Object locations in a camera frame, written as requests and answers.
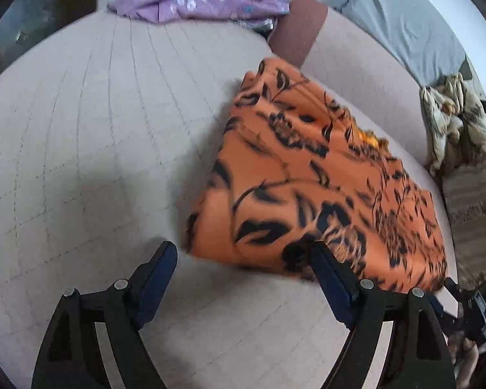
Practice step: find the orange black floral garment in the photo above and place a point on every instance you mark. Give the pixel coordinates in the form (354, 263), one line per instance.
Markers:
(307, 178)

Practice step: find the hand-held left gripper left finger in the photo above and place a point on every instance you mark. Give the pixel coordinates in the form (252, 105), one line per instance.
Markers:
(158, 283)

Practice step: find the grey pillow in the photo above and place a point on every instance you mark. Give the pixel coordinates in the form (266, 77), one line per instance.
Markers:
(405, 24)

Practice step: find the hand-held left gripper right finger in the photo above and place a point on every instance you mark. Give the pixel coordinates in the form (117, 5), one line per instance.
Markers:
(332, 287)

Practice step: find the beige shaggy rug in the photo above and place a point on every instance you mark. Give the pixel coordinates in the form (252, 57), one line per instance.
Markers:
(476, 210)

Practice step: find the person's right hand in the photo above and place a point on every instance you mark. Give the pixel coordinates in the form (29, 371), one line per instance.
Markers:
(465, 358)

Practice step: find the cream floral crumpled cloth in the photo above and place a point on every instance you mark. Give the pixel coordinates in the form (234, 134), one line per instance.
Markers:
(455, 121)

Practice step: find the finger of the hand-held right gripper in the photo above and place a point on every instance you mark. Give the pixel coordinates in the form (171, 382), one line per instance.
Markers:
(439, 312)

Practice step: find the beige bolster with brown end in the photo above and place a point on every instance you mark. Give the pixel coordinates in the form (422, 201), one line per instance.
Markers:
(348, 60)

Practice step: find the dark wooden furniture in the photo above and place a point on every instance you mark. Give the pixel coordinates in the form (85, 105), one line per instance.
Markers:
(32, 12)

